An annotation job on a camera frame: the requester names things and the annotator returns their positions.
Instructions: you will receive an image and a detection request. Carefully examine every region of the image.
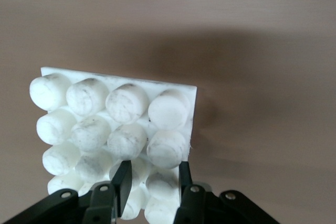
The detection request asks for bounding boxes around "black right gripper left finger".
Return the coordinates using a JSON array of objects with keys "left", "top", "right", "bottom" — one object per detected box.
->
[{"left": 0, "top": 160, "right": 134, "bottom": 224}]

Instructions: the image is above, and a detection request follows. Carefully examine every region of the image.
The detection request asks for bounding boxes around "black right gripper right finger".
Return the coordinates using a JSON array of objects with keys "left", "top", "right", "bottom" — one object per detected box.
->
[{"left": 173, "top": 162, "right": 285, "bottom": 224}]

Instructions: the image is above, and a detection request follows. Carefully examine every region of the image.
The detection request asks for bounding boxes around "white studded base plate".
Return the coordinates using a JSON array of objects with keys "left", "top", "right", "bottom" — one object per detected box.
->
[{"left": 28, "top": 66, "right": 198, "bottom": 221}]

